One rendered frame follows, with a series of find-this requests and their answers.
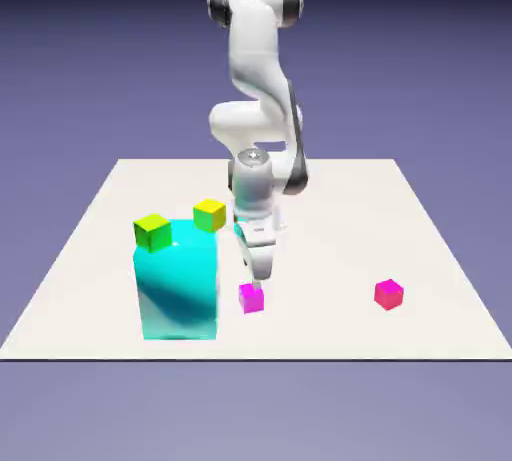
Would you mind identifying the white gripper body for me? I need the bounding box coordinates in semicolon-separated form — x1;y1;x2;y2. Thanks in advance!
238;235;278;283

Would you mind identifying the small magenta cube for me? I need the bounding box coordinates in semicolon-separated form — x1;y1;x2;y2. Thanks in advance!
238;283;266;315

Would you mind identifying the small yellow-green cube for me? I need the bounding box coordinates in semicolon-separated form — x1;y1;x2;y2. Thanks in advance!
192;198;228;234
132;213;173;254

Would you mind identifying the small pink cube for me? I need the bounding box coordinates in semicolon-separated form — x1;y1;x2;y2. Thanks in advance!
373;278;405;312

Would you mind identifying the large cyan box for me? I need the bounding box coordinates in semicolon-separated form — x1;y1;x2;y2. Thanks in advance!
132;219;220;341

